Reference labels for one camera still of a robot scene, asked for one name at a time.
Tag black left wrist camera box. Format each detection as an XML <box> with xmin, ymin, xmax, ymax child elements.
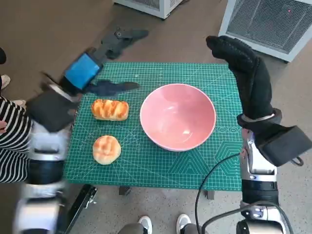
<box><xmin>25</xmin><ymin>92</ymin><xmax>78</xmax><ymax>134</ymax></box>

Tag small white mesh cabinet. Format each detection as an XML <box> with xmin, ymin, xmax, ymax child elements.
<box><xmin>113</xmin><ymin>0</ymin><xmax>181</xmax><ymax>20</ymax></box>

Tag green cutting mat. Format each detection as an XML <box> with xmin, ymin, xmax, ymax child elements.
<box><xmin>63</xmin><ymin>62</ymin><xmax>244</xmax><ymax>191</ymax></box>

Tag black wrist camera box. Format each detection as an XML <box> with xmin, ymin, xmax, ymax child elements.
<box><xmin>25</xmin><ymin>92</ymin><xmax>78</xmax><ymax>134</ymax></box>
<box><xmin>254</xmin><ymin>125</ymin><xmax>312</xmax><ymax>168</ymax></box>

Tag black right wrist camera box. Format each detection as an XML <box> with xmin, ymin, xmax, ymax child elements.
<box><xmin>254</xmin><ymin>125</ymin><xmax>312</xmax><ymax>168</ymax></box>

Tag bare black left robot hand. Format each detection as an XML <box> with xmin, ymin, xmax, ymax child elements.
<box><xmin>59</xmin><ymin>27</ymin><xmax>150</xmax><ymax>97</ymax></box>

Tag person's white shoe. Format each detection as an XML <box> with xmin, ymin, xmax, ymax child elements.
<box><xmin>138</xmin><ymin>215</ymin><xmax>153</xmax><ymax>234</ymax></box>
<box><xmin>176</xmin><ymin>214</ymin><xmax>192</xmax><ymax>232</ymax></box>

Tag person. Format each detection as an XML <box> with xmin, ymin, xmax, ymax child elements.
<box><xmin>0</xmin><ymin>46</ymin><xmax>34</xmax><ymax>183</ymax></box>

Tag large white mesh cabinet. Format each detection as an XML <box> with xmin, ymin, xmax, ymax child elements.
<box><xmin>218</xmin><ymin>0</ymin><xmax>312</xmax><ymax>63</ymax></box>

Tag long toy bread loaf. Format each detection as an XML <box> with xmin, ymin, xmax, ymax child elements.
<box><xmin>91</xmin><ymin>98</ymin><xmax>129</xmax><ymax>121</ymax></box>

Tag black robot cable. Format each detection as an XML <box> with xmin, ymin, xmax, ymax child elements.
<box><xmin>195</xmin><ymin>153</ymin><xmax>242</xmax><ymax>234</ymax></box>
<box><xmin>202</xmin><ymin>203</ymin><xmax>293</xmax><ymax>234</ymax></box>

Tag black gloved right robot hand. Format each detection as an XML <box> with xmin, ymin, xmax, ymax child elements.
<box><xmin>206</xmin><ymin>35</ymin><xmax>273</xmax><ymax>120</ymax></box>

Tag black metal bar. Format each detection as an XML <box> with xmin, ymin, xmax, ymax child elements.
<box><xmin>55</xmin><ymin>184</ymin><xmax>98</xmax><ymax>234</ymax></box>

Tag round toy bread bun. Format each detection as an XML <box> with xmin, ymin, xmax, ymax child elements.
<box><xmin>92</xmin><ymin>135</ymin><xmax>122</xmax><ymax>166</ymax></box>

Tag pink bowl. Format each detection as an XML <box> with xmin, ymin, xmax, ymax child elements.
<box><xmin>139</xmin><ymin>83</ymin><xmax>217</xmax><ymax>152</ymax></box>

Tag person's grey leg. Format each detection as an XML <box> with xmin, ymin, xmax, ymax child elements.
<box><xmin>119</xmin><ymin>222</ymin><xmax>144</xmax><ymax>234</ymax></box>
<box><xmin>181</xmin><ymin>224</ymin><xmax>207</xmax><ymax>234</ymax></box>

